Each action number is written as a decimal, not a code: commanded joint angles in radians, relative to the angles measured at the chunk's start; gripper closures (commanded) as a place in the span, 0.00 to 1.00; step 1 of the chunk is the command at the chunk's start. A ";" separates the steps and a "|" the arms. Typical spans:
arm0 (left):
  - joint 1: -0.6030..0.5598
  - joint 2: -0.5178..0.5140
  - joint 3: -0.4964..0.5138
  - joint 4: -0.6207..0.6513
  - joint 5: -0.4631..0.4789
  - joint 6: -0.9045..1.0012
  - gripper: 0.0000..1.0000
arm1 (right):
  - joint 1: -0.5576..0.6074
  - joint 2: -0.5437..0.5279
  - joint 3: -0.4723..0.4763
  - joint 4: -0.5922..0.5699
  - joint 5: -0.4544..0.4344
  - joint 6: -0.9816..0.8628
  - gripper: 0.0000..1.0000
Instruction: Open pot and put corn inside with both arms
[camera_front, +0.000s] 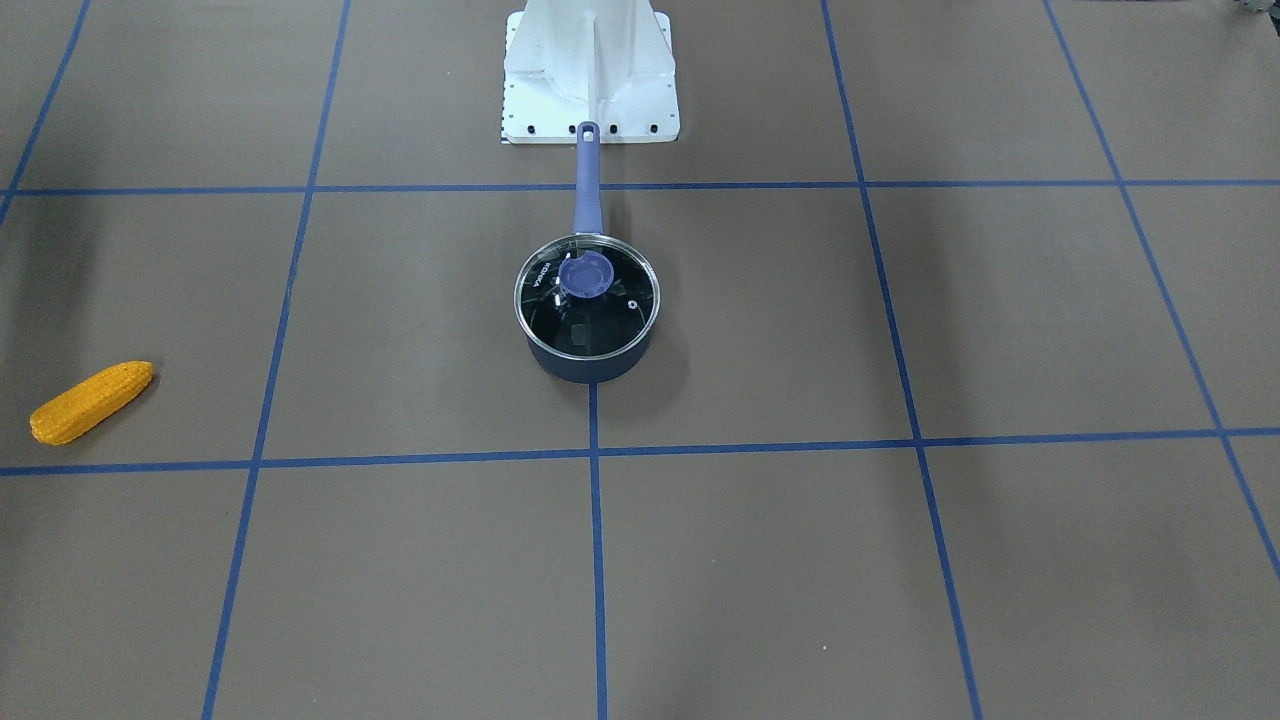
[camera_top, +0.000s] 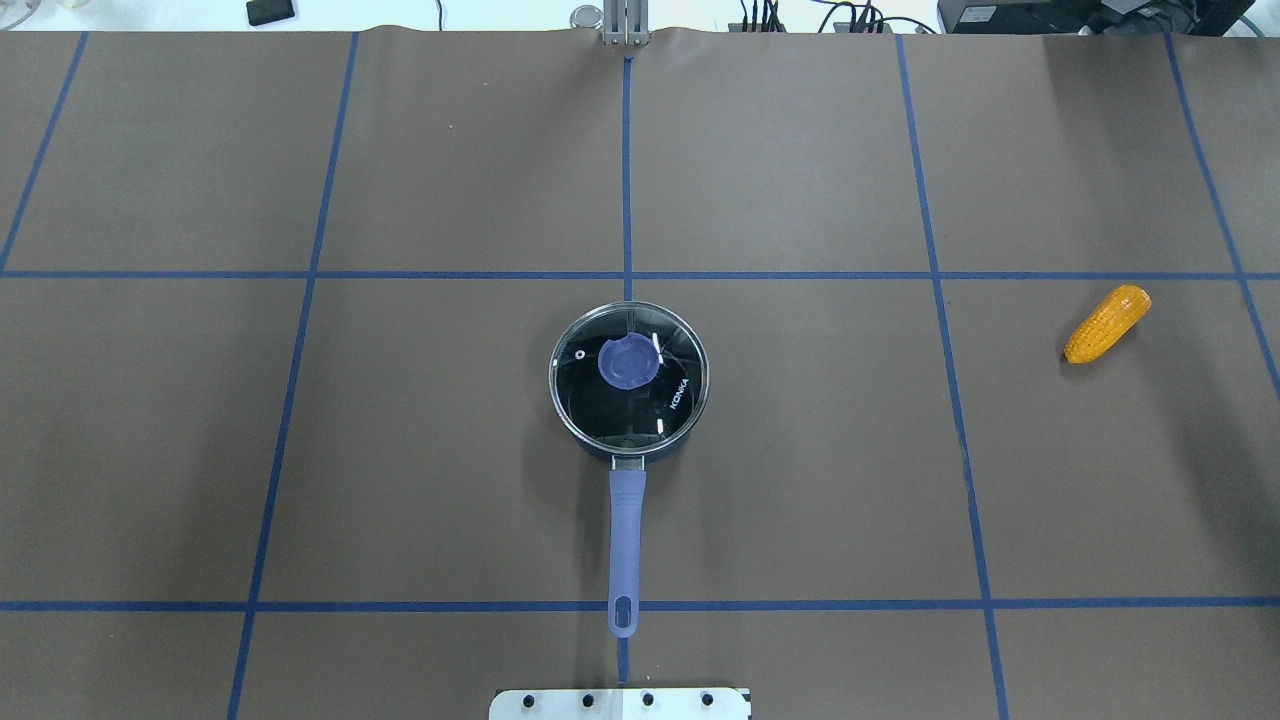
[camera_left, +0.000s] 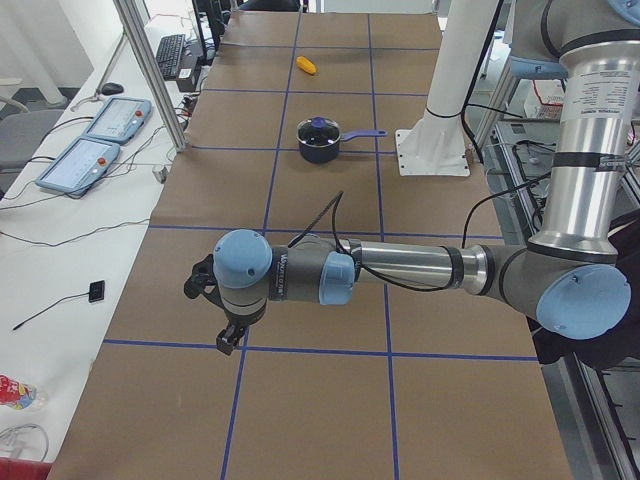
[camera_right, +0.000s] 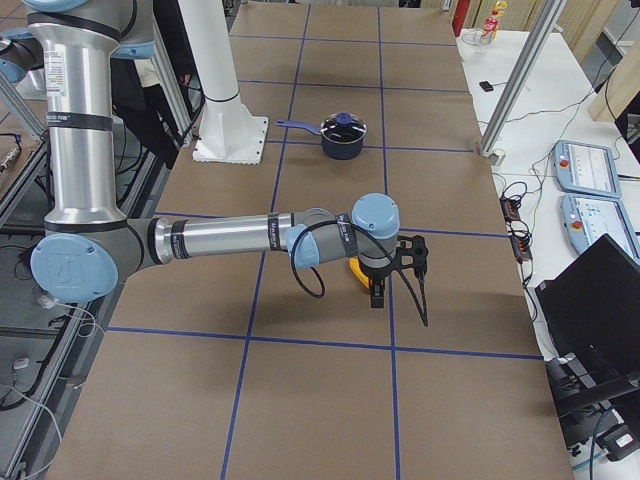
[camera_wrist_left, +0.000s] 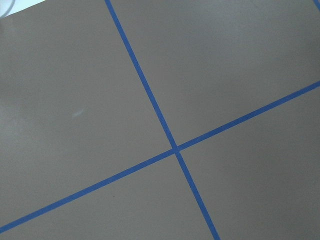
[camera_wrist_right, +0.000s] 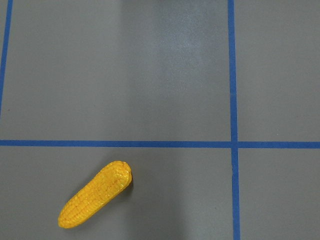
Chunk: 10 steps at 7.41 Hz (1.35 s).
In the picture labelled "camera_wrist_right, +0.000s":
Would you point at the yellow plastic corn cob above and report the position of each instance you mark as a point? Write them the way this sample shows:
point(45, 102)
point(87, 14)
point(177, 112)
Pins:
point(107, 184)

